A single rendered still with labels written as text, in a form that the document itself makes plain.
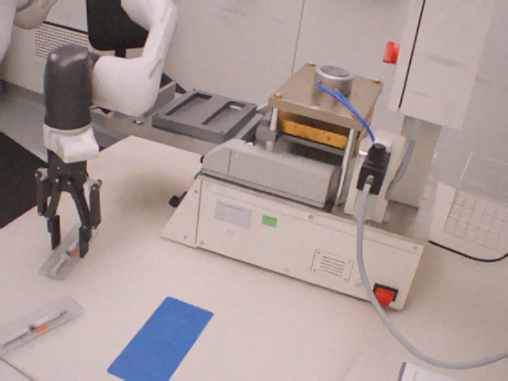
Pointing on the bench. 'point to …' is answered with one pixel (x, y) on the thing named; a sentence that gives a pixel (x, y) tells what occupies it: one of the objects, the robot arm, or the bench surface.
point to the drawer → (117, 121)
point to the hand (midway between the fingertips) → (69, 238)
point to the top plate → (328, 95)
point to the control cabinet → (427, 92)
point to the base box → (294, 242)
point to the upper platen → (317, 132)
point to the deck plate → (411, 223)
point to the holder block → (205, 116)
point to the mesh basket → (473, 206)
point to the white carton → (419, 374)
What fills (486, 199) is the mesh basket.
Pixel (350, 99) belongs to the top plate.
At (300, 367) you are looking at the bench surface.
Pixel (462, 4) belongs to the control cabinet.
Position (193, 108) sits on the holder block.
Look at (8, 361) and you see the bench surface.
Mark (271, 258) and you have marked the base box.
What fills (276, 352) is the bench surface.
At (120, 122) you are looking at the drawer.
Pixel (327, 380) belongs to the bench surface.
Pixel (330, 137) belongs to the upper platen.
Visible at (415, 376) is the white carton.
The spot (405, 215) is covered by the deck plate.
